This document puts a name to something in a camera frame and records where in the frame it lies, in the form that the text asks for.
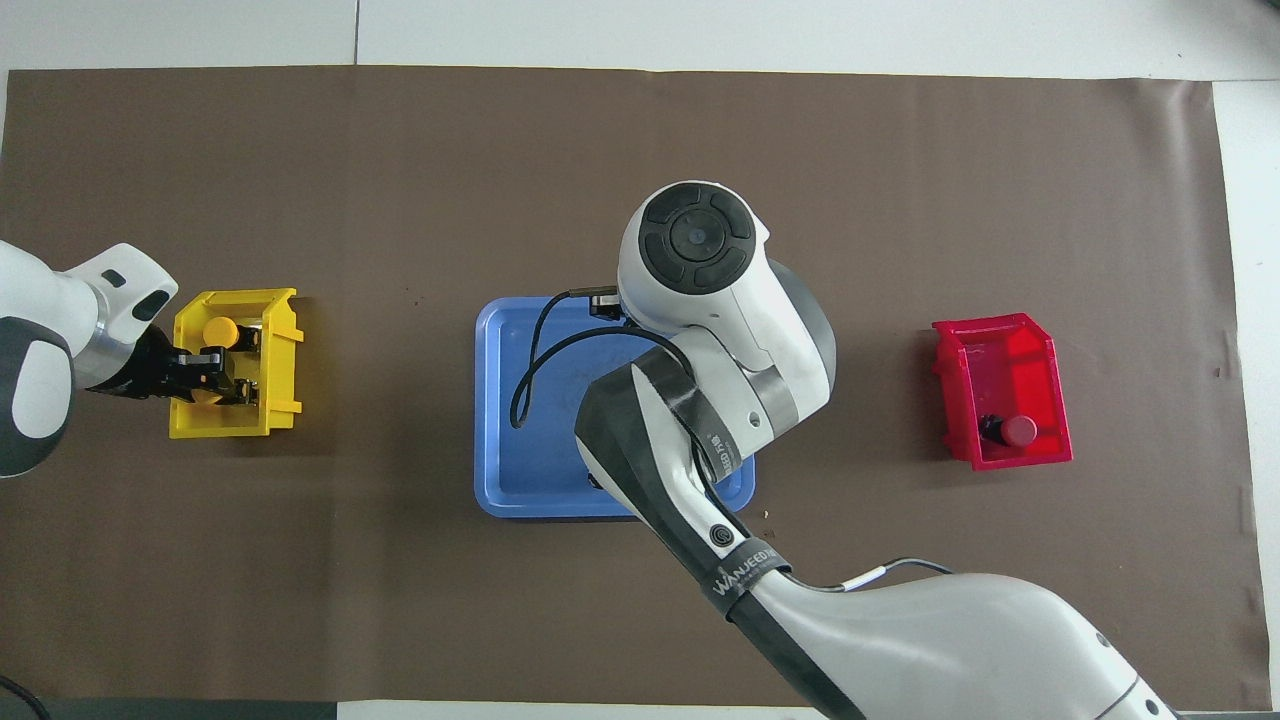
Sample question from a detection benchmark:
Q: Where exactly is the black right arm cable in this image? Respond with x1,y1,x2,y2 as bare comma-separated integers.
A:
510,288,951,593

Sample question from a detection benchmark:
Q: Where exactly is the red push button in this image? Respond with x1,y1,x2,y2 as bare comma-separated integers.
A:
979,414,1039,449

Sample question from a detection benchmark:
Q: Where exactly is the brown paper table mat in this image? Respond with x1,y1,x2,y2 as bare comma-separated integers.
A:
0,65,1271,713

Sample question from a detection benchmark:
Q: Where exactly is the blue plastic tray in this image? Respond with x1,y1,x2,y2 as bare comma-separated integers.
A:
474,297,757,521

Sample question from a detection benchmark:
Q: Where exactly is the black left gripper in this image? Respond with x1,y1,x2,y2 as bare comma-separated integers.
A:
105,328,259,405

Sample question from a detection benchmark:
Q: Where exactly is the red plastic bin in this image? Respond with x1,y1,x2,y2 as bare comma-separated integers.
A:
931,313,1075,472

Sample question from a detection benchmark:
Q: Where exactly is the yellow push button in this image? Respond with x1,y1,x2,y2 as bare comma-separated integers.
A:
202,316,263,353

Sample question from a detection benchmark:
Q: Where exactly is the yellow plastic bin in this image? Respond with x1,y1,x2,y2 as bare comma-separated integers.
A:
168,288,304,440

